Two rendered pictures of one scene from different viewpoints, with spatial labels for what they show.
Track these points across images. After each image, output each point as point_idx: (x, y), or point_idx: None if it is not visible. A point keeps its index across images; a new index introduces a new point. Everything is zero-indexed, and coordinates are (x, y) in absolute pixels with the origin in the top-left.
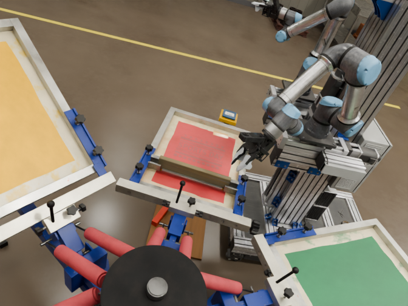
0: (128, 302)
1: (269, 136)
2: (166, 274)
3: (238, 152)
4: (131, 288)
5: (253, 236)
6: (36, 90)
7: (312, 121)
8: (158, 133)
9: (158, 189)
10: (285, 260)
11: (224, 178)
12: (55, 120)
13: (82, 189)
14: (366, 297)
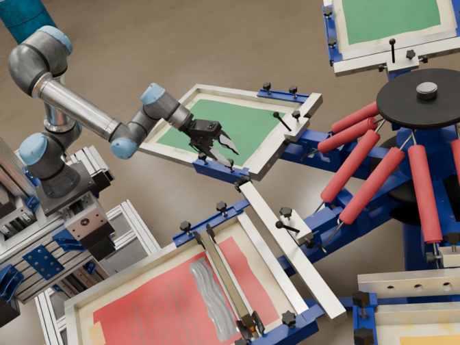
0: (455, 95)
1: (192, 113)
2: (408, 100)
3: (216, 155)
4: (447, 101)
5: (257, 174)
6: None
7: (59, 175)
8: None
9: (288, 287)
10: (248, 162)
11: (207, 235)
12: None
13: (416, 276)
14: (228, 118)
